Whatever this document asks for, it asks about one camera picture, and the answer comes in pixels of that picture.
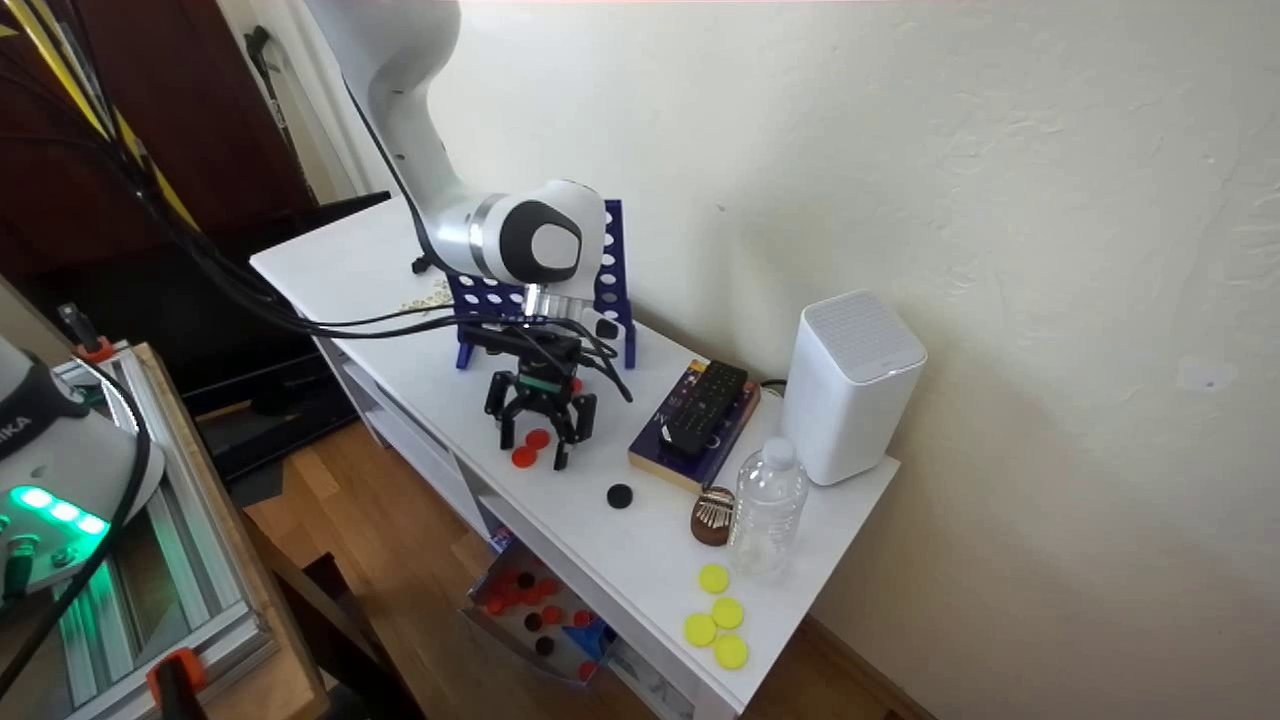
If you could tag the box of game discs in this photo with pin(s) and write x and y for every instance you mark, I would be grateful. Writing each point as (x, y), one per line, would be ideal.
(540, 623)

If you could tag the white rounded box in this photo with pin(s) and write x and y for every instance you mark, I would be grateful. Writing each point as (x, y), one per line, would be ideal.
(854, 386)

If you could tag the small brown cup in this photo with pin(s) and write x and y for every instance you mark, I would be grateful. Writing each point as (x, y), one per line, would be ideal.
(715, 519)

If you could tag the orange black clamp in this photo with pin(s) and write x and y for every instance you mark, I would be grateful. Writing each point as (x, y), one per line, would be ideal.
(174, 675)
(91, 345)

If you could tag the black remote control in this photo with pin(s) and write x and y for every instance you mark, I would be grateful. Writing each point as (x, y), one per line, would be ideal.
(705, 407)

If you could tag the blue connect four grid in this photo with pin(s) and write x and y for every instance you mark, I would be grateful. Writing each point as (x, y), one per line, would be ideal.
(619, 286)

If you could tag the yellow game disc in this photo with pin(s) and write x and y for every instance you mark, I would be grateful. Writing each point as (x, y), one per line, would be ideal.
(728, 652)
(715, 576)
(728, 612)
(699, 631)

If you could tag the aluminium frame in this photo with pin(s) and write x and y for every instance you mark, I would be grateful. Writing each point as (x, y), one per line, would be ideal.
(144, 587)

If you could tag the clear plastic bottle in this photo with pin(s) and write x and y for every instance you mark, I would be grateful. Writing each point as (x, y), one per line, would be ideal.
(769, 504)

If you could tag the grey device green light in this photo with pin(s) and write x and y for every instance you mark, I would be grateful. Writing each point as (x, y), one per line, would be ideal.
(55, 464)

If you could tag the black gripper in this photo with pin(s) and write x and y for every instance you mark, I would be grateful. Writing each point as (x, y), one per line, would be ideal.
(532, 355)

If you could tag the black game disc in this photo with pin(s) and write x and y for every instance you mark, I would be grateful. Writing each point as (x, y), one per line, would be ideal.
(623, 497)

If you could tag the dark blue book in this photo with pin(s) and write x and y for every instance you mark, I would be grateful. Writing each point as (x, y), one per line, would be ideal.
(654, 459)

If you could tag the dark brown cabinet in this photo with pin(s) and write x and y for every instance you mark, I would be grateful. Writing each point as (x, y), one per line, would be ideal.
(81, 105)

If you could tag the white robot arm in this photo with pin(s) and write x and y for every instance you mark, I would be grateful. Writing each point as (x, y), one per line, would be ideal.
(400, 82)

